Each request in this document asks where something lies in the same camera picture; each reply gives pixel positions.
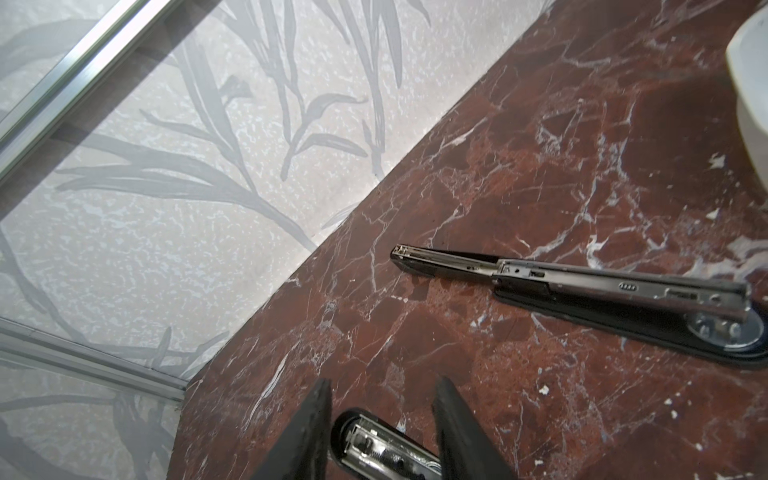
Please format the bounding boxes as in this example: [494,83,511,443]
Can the white oval tray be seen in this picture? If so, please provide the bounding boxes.
[726,4,767,189]

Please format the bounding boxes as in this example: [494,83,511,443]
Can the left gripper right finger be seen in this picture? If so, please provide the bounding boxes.
[432,377,518,480]

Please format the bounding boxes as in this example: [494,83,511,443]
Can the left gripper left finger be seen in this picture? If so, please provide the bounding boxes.
[251,379,332,480]

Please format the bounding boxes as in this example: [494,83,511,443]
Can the black stapler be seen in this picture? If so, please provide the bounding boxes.
[330,408,442,480]
[390,244,767,368]

